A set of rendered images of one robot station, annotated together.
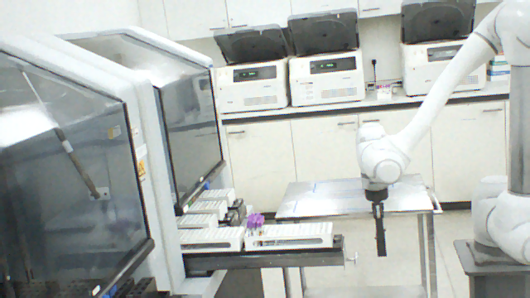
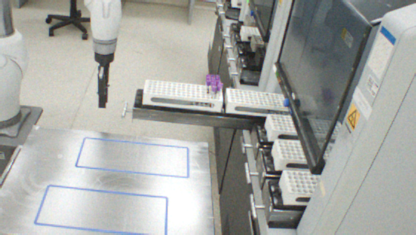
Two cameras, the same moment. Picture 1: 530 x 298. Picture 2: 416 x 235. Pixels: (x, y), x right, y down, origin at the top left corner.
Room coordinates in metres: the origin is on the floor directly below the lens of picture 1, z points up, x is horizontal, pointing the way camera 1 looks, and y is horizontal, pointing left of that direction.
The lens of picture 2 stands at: (2.98, -0.38, 1.64)
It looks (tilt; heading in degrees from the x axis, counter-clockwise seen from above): 34 degrees down; 160
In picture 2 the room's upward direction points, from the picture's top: 10 degrees clockwise
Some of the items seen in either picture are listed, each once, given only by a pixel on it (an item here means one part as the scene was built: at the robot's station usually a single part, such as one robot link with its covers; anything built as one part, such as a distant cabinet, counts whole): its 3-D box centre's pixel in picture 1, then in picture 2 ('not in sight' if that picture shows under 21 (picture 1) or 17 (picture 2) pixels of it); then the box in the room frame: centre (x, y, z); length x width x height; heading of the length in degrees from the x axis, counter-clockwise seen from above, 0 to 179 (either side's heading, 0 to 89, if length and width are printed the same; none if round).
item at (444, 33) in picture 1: (439, 43); not in sight; (4.11, -1.41, 1.25); 0.62 x 0.56 x 0.69; 168
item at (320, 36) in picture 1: (326, 55); not in sight; (4.28, -0.57, 1.24); 0.62 x 0.56 x 0.69; 169
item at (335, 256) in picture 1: (252, 254); (215, 112); (1.76, 0.09, 0.78); 0.73 x 0.14 x 0.09; 78
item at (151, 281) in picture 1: (146, 295); (259, 57); (1.41, 0.39, 0.85); 0.12 x 0.02 x 0.06; 169
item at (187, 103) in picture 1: (132, 114); (390, 36); (2.08, 0.49, 1.28); 0.61 x 0.51 x 0.63; 168
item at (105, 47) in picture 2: (375, 179); (105, 43); (1.67, -0.34, 1.03); 0.09 x 0.09 x 0.06
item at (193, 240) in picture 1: (201, 242); (262, 105); (1.80, 0.27, 0.83); 0.30 x 0.10 x 0.06; 78
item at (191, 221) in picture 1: (178, 227); (305, 132); (1.97, 0.37, 0.83); 0.30 x 0.10 x 0.06; 78
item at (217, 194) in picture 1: (200, 200); (327, 190); (2.27, 0.31, 0.83); 0.30 x 0.10 x 0.06; 78
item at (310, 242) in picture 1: (289, 237); (182, 97); (1.73, -0.04, 0.83); 0.30 x 0.10 x 0.06; 78
